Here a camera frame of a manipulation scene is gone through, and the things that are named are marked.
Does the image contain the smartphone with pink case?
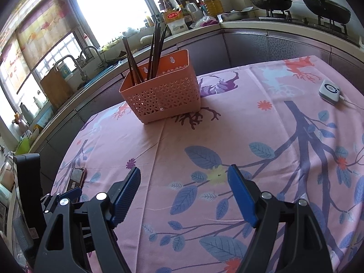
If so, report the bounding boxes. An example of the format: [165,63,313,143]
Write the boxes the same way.
[67,167,87,194]

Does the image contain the white packet with red label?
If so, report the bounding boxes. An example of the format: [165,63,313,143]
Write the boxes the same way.
[163,10,189,32]

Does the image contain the purple bag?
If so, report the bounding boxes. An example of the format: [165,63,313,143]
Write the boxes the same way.
[196,16,219,28]

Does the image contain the black wok with knob lid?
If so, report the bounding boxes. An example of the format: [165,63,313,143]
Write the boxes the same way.
[302,0,351,25]

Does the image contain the pink plastic utensil basket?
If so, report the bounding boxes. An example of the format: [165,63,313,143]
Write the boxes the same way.
[119,49,202,125]

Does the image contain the wooden cutting board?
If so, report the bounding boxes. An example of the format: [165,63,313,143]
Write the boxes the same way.
[40,68,75,109]

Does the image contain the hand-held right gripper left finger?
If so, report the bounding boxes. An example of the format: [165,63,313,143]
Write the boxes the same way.
[33,166,142,273]

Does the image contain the metal sink faucet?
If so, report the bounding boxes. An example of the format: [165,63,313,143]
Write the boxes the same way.
[54,45,103,81]

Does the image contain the gas stove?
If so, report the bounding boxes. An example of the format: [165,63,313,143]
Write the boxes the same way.
[257,7,359,44]

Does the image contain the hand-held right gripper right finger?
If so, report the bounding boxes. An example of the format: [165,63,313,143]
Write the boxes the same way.
[227,164,333,273]

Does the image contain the white plastic jug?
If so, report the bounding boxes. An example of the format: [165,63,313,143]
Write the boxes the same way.
[185,2,201,23]

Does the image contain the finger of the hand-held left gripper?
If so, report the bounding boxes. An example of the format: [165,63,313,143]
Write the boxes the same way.
[43,187,83,205]

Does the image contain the grey kitchen cabinets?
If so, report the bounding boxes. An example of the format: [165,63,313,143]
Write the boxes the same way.
[28,24,364,177]

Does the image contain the pink floral tablecloth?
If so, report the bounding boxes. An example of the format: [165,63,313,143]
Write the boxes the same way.
[50,55,364,273]

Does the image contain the bundle of chopsticks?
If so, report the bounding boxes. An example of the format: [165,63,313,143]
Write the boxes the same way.
[122,21,168,86]

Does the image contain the yellow cooking oil bottle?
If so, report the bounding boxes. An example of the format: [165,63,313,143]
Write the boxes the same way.
[203,0,226,18]

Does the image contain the white device cable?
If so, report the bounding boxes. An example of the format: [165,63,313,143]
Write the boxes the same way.
[339,95,364,110]

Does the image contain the metal tray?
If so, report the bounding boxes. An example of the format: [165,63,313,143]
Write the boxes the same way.
[217,8,259,23]

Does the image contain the kitchen window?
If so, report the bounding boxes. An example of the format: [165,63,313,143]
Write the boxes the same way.
[0,0,171,148]

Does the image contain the small white device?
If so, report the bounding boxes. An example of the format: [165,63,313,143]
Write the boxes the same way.
[318,80,342,102]

